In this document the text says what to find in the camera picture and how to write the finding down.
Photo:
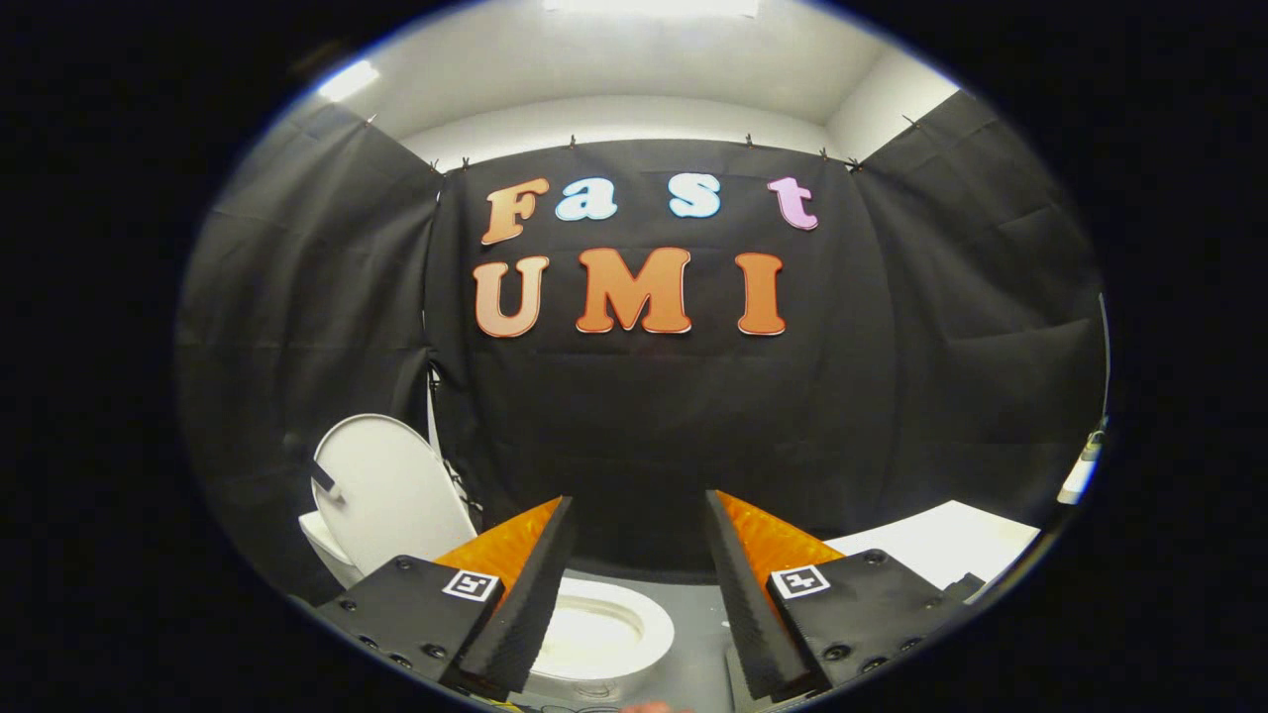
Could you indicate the white toilet lid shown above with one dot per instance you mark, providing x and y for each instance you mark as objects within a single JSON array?
[{"x": 396, "y": 485}]

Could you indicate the rectangular ceiling light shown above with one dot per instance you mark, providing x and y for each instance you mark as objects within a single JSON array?
[{"x": 649, "y": 6}]

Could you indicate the white ceramic toilet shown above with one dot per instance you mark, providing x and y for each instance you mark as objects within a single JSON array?
[{"x": 604, "y": 634}]

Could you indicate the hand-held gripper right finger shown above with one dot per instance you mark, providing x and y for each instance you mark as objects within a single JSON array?
[{"x": 758, "y": 614}]

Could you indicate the small ceiling light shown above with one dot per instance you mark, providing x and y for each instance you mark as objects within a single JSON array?
[{"x": 349, "y": 79}]

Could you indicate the black backdrop cloth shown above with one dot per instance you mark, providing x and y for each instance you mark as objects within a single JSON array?
[{"x": 644, "y": 416}]

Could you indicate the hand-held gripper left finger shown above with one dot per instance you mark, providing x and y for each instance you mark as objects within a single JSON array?
[{"x": 520, "y": 604}]

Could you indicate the white wall shelf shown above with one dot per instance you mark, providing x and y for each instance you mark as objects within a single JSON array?
[{"x": 1078, "y": 480}]

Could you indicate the white ribbed cabinet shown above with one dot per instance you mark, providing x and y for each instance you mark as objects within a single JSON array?
[{"x": 941, "y": 540}]

